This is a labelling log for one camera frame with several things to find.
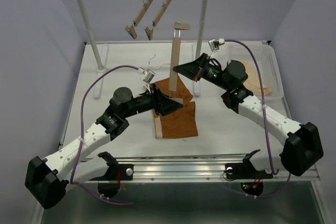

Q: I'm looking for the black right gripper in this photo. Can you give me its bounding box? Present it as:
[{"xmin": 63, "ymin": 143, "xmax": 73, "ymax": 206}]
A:
[{"xmin": 173, "ymin": 52, "xmax": 232, "ymax": 91}]

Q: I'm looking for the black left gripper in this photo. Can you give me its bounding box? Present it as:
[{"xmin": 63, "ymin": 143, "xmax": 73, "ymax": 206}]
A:
[{"xmin": 123, "ymin": 82, "xmax": 183, "ymax": 118}]

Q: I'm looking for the brown underwear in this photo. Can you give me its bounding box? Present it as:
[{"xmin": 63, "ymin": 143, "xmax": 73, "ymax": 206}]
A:
[{"xmin": 152, "ymin": 78, "xmax": 198, "ymax": 139}]

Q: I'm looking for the wooden clip hanger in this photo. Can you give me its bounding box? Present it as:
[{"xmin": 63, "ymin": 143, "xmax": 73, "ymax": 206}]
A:
[
  {"xmin": 125, "ymin": 0, "xmax": 154, "ymax": 39},
  {"xmin": 145, "ymin": 0, "xmax": 172, "ymax": 41},
  {"xmin": 148, "ymin": 22, "xmax": 192, "ymax": 99}
]

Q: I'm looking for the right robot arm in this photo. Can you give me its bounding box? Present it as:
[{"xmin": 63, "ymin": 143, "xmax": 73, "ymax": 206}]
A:
[{"xmin": 173, "ymin": 54, "xmax": 324, "ymax": 177}]

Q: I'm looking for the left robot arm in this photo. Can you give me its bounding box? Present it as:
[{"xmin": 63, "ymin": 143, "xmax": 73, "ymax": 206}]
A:
[{"xmin": 25, "ymin": 84, "xmax": 183, "ymax": 209}]

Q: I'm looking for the cream underwear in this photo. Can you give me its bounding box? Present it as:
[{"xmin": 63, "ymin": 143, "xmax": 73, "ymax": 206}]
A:
[{"xmin": 240, "ymin": 60, "xmax": 272, "ymax": 96}]

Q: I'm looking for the white plastic laundry basket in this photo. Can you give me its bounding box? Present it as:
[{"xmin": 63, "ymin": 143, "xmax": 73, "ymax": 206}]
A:
[{"xmin": 226, "ymin": 43, "xmax": 284, "ymax": 101}]

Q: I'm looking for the white clothes rack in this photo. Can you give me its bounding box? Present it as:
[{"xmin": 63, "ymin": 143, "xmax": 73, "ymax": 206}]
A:
[{"xmin": 76, "ymin": 0, "xmax": 208, "ymax": 77}]

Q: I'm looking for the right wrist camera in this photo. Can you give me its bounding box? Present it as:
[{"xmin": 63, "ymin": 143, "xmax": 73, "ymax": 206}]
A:
[{"xmin": 208, "ymin": 38, "xmax": 225, "ymax": 52}]

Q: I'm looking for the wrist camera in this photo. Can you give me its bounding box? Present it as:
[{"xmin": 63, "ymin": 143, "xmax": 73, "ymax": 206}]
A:
[
  {"xmin": 137, "ymin": 68, "xmax": 155, "ymax": 84},
  {"xmin": 208, "ymin": 38, "xmax": 225, "ymax": 52}
]

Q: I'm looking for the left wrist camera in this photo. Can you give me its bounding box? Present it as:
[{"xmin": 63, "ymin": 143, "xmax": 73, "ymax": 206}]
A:
[{"xmin": 137, "ymin": 68, "xmax": 155, "ymax": 84}]

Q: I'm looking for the aluminium rail frame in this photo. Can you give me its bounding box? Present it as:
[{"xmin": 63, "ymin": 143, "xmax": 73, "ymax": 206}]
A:
[{"xmin": 32, "ymin": 156, "xmax": 333, "ymax": 223}]

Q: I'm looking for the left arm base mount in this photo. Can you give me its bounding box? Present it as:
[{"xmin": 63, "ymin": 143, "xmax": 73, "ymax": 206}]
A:
[{"xmin": 84, "ymin": 152, "xmax": 134, "ymax": 199}]

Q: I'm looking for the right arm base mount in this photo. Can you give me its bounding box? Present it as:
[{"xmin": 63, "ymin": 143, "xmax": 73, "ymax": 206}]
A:
[{"xmin": 222, "ymin": 150, "xmax": 273, "ymax": 197}]

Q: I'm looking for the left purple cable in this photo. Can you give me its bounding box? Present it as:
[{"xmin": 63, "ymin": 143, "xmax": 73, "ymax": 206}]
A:
[{"xmin": 69, "ymin": 65, "xmax": 142, "ymax": 205}]

